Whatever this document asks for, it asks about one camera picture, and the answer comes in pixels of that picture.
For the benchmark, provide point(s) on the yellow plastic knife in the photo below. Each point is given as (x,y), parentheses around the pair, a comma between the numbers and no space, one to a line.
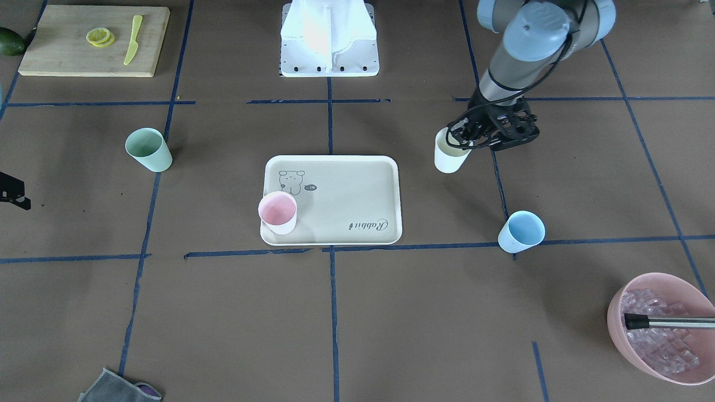
(133,44)

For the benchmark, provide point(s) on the wooden cutting board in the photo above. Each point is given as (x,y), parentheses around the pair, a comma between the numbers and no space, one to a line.
(60,48)

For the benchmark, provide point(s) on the pink cup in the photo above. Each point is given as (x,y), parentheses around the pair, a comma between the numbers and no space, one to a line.
(278,210)

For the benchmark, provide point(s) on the green cup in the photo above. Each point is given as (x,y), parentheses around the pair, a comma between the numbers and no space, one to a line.
(148,147)

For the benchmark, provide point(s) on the grey folded cloth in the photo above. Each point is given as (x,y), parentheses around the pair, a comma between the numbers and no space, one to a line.
(109,386)

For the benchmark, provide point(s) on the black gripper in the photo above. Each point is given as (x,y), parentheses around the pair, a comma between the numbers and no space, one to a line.
(484,116)

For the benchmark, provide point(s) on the blue cup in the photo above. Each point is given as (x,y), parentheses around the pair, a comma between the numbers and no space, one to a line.
(521,231)

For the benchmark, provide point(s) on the metal tongs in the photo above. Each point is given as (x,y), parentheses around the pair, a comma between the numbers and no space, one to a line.
(634,321)

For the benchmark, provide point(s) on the cream cup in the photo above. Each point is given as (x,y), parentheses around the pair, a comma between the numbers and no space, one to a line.
(447,159)

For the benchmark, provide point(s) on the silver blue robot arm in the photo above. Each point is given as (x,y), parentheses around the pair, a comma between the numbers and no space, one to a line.
(536,37)

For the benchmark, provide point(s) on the wooden cup rack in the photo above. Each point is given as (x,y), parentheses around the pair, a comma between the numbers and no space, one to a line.
(13,191)

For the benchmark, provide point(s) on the green avocado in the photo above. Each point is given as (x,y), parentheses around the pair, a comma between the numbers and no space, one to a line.
(11,43)

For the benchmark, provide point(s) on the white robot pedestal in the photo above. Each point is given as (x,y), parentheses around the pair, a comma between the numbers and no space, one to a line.
(328,39)

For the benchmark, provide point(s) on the lemon slices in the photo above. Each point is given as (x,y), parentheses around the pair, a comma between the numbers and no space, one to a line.
(100,37)

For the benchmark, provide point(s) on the pink bowl with ice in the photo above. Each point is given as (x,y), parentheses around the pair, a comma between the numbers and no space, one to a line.
(680,355)

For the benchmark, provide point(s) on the cream rabbit tray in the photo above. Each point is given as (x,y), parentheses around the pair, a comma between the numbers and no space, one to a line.
(341,199)

